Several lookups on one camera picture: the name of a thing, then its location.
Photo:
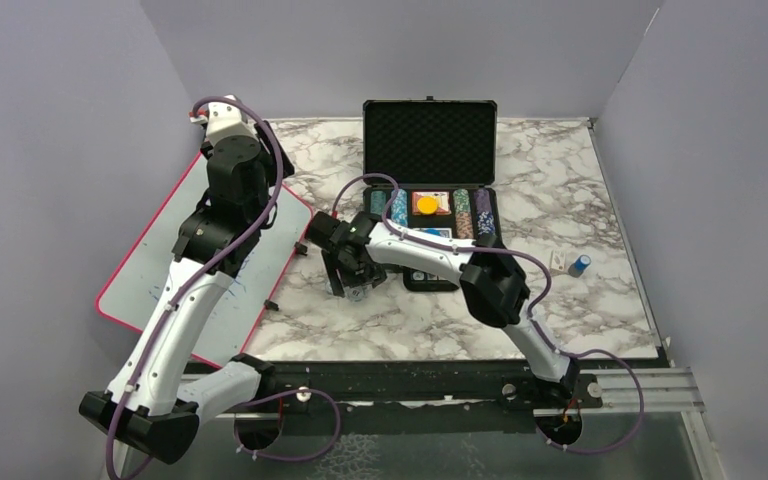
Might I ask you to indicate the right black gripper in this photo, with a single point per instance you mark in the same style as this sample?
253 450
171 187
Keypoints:
340 280

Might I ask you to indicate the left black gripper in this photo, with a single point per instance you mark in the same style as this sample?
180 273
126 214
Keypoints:
267 141

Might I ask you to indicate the yellow round dealer button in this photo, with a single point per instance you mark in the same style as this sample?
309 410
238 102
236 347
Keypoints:
427 205

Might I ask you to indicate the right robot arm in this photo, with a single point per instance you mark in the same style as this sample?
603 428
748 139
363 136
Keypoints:
494 288

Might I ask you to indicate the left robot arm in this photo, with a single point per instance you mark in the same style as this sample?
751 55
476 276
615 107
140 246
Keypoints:
143 406

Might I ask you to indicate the black poker set case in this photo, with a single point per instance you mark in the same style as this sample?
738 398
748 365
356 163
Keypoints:
430 145

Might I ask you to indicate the black board clip upper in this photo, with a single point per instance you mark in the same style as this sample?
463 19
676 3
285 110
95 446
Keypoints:
300 249

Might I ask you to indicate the black board clip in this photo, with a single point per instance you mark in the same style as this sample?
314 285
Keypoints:
300 249
271 306

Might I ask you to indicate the dark green chip row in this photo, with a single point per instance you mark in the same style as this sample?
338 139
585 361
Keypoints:
378 201

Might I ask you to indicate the blue red chip row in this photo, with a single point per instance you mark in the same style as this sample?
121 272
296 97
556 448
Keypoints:
398 212

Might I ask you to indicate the black board clip lower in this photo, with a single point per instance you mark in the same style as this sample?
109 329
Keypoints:
271 306

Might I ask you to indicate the blue card deck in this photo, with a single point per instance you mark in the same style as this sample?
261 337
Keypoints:
441 232

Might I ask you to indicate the red card deck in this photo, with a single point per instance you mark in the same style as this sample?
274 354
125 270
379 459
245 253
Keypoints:
443 199

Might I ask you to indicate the green orange chip row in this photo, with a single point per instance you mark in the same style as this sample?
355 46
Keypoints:
463 214

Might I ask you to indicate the purple blue chip row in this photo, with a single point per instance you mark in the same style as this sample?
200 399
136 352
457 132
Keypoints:
486 222

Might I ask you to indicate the white board red edge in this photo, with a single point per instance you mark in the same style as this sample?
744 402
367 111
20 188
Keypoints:
132 292

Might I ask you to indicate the small white playing card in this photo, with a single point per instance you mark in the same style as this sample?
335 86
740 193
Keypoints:
557 261

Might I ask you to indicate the blue cylinder cap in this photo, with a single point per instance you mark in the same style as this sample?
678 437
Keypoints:
579 265

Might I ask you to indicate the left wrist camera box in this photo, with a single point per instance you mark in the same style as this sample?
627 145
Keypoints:
223 121

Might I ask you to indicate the black mounting rail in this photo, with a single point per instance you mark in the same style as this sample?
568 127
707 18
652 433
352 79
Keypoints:
422 397

